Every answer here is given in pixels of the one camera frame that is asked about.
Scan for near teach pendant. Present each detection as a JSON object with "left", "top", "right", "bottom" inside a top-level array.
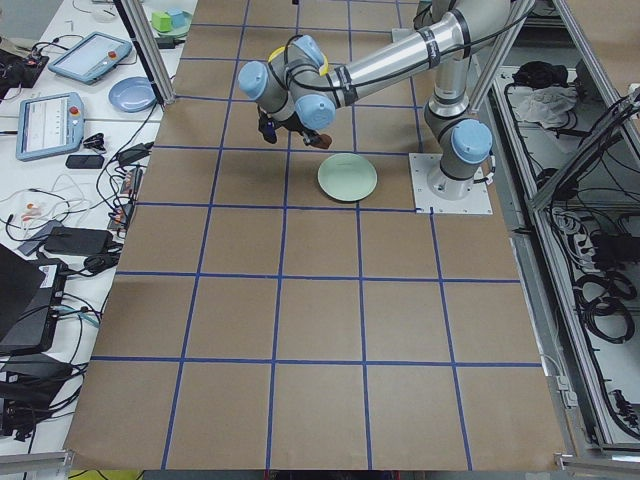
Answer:
[{"left": 16, "top": 92, "right": 85, "bottom": 162}]

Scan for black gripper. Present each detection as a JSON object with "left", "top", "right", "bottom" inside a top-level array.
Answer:
[{"left": 299, "top": 128, "right": 323, "bottom": 148}]

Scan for light green plate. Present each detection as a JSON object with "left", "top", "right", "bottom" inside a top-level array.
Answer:
[{"left": 317, "top": 153, "right": 378, "bottom": 202}]

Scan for black power adapter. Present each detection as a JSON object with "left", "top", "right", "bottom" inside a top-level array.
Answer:
[{"left": 44, "top": 227, "right": 112, "bottom": 256}]

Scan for blue plate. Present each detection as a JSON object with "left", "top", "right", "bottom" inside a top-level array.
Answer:
[{"left": 108, "top": 77, "right": 156, "bottom": 113}]

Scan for brown bun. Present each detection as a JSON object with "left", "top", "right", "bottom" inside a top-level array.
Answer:
[{"left": 316, "top": 134, "right": 332, "bottom": 150}]

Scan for black laptop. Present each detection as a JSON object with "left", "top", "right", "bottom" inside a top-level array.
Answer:
[{"left": 1, "top": 246, "right": 66, "bottom": 356}]

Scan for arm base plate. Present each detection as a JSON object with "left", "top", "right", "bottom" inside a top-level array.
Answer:
[
  {"left": 391, "top": 28, "right": 414, "bottom": 43},
  {"left": 409, "top": 153, "right": 493, "bottom": 216}
]

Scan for green foam block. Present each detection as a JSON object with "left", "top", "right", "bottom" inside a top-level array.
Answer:
[{"left": 151, "top": 11, "right": 173, "bottom": 33}]

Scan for green plate with blocks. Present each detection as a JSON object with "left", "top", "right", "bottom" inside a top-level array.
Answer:
[{"left": 151, "top": 9, "right": 192, "bottom": 37}]

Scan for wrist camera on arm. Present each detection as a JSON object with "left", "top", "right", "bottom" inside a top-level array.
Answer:
[{"left": 258, "top": 112, "right": 277, "bottom": 144}]

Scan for yellow steamer layer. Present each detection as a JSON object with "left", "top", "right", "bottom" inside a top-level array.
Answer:
[{"left": 267, "top": 45, "right": 329, "bottom": 76}]

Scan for far teach pendant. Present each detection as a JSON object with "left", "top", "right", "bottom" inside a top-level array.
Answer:
[{"left": 48, "top": 32, "right": 133, "bottom": 84}]

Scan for blue foam block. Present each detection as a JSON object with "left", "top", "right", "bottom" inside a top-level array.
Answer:
[{"left": 165, "top": 8, "right": 186, "bottom": 29}]

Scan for aluminium frame post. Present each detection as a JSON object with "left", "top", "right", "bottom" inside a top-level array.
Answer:
[{"left": 114, "top": 0, "right": 176, "bottom": 109}]

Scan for teach pendant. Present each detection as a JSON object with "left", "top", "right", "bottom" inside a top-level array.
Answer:
[
  {"left": 48, "top": 32, "right": 133, "bottom": 84},
  {"left": 16, "top": 92, "right": 85, "bottom": 162}
]

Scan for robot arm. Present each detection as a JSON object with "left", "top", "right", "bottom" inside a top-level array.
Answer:
[{"left": 238, "top": 1, "right": 511, "bottom": 200}]

